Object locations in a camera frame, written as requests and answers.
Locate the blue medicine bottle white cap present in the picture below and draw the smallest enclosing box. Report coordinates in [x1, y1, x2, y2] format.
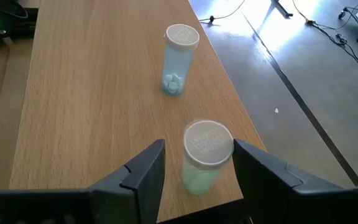
[181, 119, 235, 196]
[162, 24, 200, 96]

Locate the yellow floor cable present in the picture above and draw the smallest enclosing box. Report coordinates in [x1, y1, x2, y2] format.
[198, 0, 247, 24]

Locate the black floor cable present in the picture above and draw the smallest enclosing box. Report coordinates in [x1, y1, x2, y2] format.
[291, 0, 358, 70]

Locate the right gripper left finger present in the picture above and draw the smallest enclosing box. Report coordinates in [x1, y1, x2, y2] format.
[88, 139, 167, 224]

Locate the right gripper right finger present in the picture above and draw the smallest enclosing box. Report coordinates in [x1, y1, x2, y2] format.
[233, 139, 343, 224]

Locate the wooden shelf with black frame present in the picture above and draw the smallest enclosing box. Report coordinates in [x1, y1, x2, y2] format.
[9, 0, 267, 224]

